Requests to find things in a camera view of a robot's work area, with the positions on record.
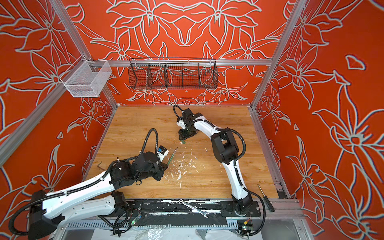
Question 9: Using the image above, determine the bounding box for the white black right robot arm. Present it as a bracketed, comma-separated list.
[173, 105, 254, 216]

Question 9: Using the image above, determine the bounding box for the green pen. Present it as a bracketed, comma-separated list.
[167, 147, 178, 166]

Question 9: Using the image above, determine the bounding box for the clear plastic bin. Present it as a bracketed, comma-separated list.
[60, 61, 112, 98]

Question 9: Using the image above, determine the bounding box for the black handled screwdriver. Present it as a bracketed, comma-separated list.
[258, 184, 275, 213]

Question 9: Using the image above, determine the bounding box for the black wire basket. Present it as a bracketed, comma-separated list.
[128, 58, 219, 90]

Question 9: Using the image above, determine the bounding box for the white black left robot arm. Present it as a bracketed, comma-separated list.
[8, 128, 169, 240]

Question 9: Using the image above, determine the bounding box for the grey slotted cable duct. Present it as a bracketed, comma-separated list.
[64, 219, 239, 231]

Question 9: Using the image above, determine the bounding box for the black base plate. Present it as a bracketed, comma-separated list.
[127, 199, 262, 217]

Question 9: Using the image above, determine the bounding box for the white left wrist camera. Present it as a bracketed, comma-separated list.
[157, 145, 169, 163]

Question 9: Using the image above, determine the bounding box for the silver wrench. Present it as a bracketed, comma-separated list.
[179, 199, 208, 218]

